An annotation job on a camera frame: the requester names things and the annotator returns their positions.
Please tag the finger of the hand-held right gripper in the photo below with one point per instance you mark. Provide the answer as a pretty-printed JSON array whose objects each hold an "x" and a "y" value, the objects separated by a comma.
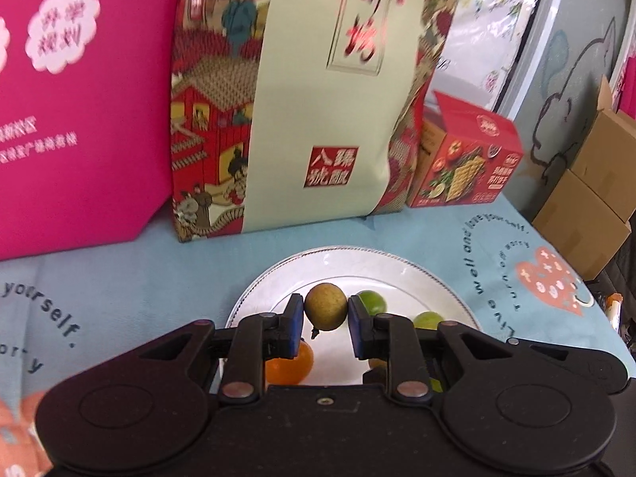
[{"x": 536, "y": 353}]

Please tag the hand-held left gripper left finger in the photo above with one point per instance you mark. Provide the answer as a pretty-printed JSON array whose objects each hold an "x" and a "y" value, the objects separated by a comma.
[{"x": 294, "y": 319}]

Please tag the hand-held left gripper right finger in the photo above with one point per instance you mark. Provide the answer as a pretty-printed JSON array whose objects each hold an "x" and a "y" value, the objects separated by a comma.
[{"x": 356, "y": 326}]

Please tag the large light green fruit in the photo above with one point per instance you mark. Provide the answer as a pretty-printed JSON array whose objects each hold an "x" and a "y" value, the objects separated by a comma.
[
  {"x": 428, "y": 320},
  {"x": 373, "y": 300}
]

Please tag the brown longan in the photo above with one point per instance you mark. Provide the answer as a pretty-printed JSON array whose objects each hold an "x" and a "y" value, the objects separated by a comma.
[{"x": 325, "y": 305}]

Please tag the orange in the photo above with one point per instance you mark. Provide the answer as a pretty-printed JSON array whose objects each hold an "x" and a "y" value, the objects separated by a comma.
[{"x": 293, "y": 365}]

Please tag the white plate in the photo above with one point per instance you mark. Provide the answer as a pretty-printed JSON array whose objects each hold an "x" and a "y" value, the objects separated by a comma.
[{"x": 328, "y": 268}]

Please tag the small white and orange bottle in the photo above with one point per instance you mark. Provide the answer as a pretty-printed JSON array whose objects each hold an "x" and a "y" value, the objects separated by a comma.
[{"x": 613, "y": 310}]

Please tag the brown cardboard box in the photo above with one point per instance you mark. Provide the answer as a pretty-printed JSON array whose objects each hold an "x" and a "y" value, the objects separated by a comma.
[
  {"x": 611, "y": 154},
  {"x": 581, "y": 228}
]

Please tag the teal printed tablecloth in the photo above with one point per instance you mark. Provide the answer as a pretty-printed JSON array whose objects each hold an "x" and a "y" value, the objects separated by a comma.
[{"x": 149, "y": 283}]

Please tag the red cracker box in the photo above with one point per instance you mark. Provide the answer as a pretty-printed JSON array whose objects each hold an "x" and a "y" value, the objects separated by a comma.
[{"x": 467, "y": 159}]

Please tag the red and green gift bag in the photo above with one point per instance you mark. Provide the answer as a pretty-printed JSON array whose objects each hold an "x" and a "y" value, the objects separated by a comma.
[{"x": 308, "y": 109}]

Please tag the pink paper bag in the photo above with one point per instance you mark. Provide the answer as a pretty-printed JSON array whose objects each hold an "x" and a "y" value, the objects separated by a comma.
[{"x": 89, "y": 134}]

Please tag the grey cartoon printed panel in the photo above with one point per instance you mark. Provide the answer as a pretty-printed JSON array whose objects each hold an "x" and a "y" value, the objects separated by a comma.
[{"x": 566, "y": 59}]

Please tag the white floral plastic bag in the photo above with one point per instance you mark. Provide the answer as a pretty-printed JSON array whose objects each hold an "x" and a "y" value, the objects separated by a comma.
[{"x": 487, "y": 35}]

